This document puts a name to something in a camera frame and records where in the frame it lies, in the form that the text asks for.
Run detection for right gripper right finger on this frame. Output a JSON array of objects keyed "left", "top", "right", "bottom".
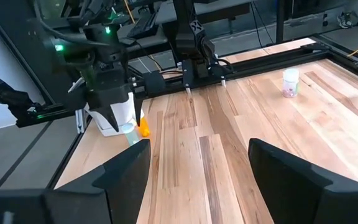
[{"left": 247, "top": 138, "right": 358, "bottom": 224}]

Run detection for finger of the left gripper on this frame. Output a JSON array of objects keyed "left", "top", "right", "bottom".
[
  {"left": 88, "top": 101, "right": 127, "bottom": 133},
  {"left": 134, "top": 88, "right": 145, "bottom": 127}
]

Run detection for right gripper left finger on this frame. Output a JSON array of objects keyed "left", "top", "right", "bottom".
[{"left": 0, "top": 138, "right": 152, "bottom": 224}]

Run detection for medicine bottle pink pills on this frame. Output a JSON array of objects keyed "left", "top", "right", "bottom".
[{"left": 282, "top": 68, "right": 300, "bottom": 99}]

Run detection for white hexagonal plant pot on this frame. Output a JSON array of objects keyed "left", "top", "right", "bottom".
[{"left": 84, "top": 91, "right": 145, "bottom": 138}]

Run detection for black keyboard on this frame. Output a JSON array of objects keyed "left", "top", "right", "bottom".
[{"left": 126, "top": 11, "right": 160, "bottom": 40}]

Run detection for black jointed bar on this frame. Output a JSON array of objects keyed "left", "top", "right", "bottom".
[{"left": 0, "top": 60, "right": 45, "bottom": 128}]

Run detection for person's shoe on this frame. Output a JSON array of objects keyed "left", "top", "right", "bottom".
[{"left": 336, "top": 11, "right": 358, "bottom": 29}]

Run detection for short yellow cable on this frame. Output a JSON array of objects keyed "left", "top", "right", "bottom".
[{"left": 122, "top": 0, "right": 136, "bottom": 25}]

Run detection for black metal post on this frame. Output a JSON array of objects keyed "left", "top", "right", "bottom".
[{"left": 275, "top": 0, "right": 286, "bottom": 44}]

